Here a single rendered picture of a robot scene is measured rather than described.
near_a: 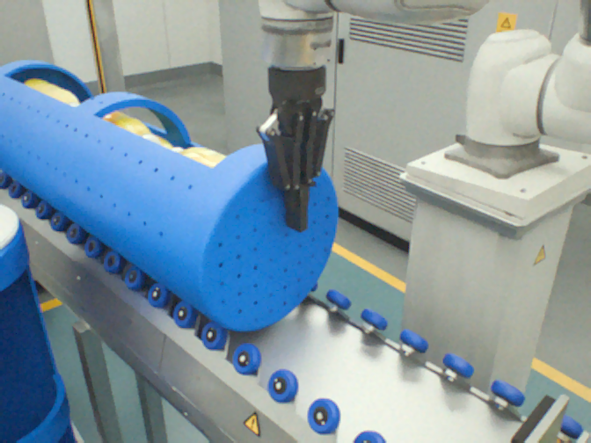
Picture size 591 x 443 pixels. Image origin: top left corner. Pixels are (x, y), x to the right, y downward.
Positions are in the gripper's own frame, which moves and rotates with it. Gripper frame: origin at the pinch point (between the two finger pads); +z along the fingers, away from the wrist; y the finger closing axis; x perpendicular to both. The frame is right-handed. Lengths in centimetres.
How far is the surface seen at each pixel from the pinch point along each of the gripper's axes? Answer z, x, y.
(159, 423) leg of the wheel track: 98, 64, 6
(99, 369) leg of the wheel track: 67, 64, -9
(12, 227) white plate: 12, 48, -24
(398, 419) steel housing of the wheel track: 23.4, -22.3, -2.9
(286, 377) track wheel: 18.2, -9.6, -11.9
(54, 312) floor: 116, 164, 15
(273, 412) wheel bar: 24.1, -8.8, -13.7
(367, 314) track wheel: 18.2, -8.8, 6.7
